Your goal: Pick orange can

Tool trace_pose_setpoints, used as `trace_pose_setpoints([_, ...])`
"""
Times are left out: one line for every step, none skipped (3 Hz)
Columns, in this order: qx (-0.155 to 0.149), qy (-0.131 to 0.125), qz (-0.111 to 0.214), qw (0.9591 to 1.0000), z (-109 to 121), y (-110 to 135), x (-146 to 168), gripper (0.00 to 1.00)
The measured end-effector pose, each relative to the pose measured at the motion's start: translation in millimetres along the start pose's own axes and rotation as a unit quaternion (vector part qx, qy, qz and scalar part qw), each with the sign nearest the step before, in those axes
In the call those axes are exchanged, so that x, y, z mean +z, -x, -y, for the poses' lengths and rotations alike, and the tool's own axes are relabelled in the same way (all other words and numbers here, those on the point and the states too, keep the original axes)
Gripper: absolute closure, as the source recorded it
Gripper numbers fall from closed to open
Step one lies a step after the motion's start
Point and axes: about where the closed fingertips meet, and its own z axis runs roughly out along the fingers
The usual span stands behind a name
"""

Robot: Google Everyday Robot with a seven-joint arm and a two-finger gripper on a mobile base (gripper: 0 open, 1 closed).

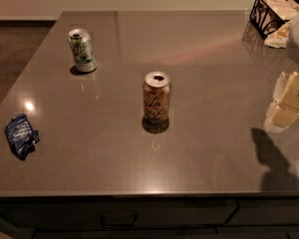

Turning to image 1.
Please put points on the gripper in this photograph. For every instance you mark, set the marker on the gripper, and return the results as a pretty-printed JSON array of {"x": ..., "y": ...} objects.
[{"x": 281, "y": 117}]

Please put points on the dark cabinet drawer with handle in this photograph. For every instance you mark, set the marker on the dark cabinet drawer with handle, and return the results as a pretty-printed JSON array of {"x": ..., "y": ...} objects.
[{"x": 117, "y": 214}]

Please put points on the black wire napkin holder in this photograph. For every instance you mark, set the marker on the black wire napkin holder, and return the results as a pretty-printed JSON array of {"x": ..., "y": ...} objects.
[{"x": 258, "y": 16}]

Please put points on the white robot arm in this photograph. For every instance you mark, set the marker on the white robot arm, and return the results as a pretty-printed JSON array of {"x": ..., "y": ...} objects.
[{"x": 284, "y": 108}]

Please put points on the green and white soda can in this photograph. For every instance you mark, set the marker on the green and white soda can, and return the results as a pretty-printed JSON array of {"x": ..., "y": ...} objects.
[{"x": 81, "y": 46}]

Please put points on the orange LaCroix can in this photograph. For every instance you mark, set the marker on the orange LaCroix can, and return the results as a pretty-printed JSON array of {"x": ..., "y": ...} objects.
[{"x": 156, "y": 97}]

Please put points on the blue crumpled snack bag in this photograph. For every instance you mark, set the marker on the blue crumpled snack bag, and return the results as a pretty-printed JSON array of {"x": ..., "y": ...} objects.
[{"x": 21, "y": 137}]

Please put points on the dark right cabinet drawer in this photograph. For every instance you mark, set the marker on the dark right cabinet drawer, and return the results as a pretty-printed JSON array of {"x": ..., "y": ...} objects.
[{"x": 266, "y": 212}]

